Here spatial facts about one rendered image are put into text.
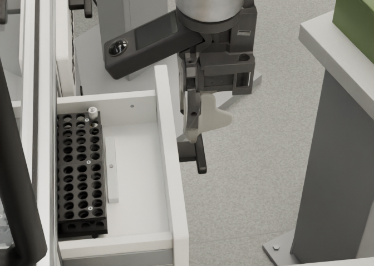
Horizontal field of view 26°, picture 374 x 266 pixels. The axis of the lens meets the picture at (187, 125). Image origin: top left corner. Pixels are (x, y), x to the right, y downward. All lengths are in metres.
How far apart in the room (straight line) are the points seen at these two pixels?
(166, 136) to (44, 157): 0.18
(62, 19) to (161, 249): 0.40
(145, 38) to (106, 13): 1.34
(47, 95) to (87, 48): 1.43
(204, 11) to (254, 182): 1.36
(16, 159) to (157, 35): 0.55
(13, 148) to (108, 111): 0.82
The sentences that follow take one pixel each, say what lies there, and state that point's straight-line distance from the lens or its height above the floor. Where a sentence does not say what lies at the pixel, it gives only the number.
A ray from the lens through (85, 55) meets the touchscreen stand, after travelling 2.44.
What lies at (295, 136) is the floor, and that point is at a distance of 2.28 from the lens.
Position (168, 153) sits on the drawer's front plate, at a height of 0.93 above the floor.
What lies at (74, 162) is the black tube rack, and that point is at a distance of 1.08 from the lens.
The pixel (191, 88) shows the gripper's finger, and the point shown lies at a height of 1.07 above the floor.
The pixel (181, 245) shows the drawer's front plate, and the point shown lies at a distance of 0.98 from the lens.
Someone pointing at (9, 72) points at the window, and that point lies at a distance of 0.82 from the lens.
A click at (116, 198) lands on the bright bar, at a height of 0.85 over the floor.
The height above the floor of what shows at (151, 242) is 0.89.
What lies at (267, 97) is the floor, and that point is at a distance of 2.37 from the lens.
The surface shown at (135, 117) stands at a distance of 1.18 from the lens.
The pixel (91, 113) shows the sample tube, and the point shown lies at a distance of 1.11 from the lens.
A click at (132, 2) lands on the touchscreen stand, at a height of 0.32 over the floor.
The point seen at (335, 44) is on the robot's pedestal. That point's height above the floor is 0.76.
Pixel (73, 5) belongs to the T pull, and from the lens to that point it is 1.28.
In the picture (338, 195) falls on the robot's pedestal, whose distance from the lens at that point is 1.69.
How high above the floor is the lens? 1.74
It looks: 50 degrees down
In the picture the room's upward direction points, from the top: straight up
